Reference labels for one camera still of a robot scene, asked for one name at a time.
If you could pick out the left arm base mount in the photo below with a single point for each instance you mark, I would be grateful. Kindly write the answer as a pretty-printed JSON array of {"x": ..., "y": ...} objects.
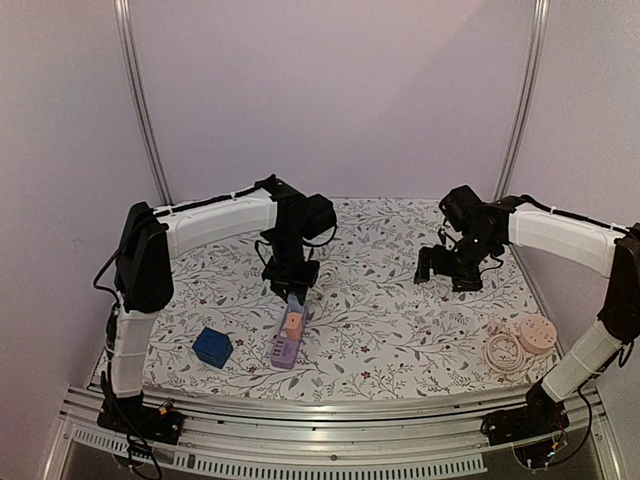
[{"x": 142, "y": 417}]

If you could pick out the right aluminium frame post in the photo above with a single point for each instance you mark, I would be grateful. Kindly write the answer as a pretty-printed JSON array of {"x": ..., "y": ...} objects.
[{"x": 525, "y": 99}]

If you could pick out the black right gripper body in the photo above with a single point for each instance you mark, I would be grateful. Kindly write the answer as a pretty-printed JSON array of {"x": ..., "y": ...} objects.
[{"x": 441, "y": 262}]

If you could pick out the aluminium frame post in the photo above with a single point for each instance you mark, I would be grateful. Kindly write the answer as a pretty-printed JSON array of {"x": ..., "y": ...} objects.
[
  {"x": 525, "y": 99},
  {"x": 125, "y": 29}
]

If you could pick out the light blue plug adapter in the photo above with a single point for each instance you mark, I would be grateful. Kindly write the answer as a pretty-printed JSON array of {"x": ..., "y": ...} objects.
[{"x": 294, "y": 305}]

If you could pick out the purple power strip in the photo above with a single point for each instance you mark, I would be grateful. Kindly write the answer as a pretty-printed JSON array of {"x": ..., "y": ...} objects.
[{"x": 284, "y": 351}]

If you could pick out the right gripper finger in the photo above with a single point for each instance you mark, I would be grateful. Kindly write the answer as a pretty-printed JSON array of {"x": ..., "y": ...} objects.
[
  {"x": 466, "y": 285},
  {"x": 423, "y": 266}
]

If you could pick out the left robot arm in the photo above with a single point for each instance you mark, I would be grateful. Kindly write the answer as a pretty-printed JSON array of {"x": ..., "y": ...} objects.
[{"x": 288, "y": 222}]

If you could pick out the pink plug adapter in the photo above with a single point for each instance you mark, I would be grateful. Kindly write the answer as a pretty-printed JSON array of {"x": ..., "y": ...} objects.
[{"x": 294, "y": 325}]

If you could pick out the dark blue cube socket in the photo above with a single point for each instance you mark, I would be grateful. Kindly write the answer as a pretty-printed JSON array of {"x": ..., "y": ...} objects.
[{"x": 213, "y": 348}]

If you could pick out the aluminium front rail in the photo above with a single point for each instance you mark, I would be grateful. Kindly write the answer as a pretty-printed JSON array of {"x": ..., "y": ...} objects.
[{"x": 416, "y": 438}]

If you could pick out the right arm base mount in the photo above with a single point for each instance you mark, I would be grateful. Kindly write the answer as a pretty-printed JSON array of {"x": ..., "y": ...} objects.
[{"x": 525, "y": 425}]

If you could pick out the floral table cloth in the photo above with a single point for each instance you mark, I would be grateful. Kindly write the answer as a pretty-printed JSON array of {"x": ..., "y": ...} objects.
[{"x": 371, "y": 333}]

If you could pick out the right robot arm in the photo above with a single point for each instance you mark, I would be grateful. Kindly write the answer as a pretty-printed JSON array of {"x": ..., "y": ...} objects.
[{"x": 486, "y": 228}]

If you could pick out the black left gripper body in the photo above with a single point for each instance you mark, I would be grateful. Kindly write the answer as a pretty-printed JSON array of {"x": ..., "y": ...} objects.
[{"x": 291, "y": 274}]

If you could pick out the left aluminium frame post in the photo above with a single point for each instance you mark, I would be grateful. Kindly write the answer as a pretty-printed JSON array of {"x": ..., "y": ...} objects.
[{"x": 125, "y": 29}]

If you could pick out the pink round power socket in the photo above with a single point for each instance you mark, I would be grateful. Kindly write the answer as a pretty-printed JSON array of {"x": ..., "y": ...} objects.
[{"x": 537, "y": 334}]

